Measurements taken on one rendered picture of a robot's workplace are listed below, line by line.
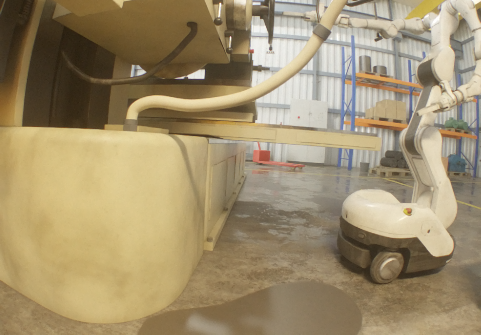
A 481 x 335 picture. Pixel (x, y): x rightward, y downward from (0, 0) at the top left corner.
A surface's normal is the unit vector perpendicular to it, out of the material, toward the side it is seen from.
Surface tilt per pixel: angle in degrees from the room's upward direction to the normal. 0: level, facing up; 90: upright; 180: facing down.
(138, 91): 90
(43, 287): 90
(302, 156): 90
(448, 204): 90
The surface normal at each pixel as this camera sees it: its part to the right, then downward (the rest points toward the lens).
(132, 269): 0.68, 0.08
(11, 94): -0.08, 0.04
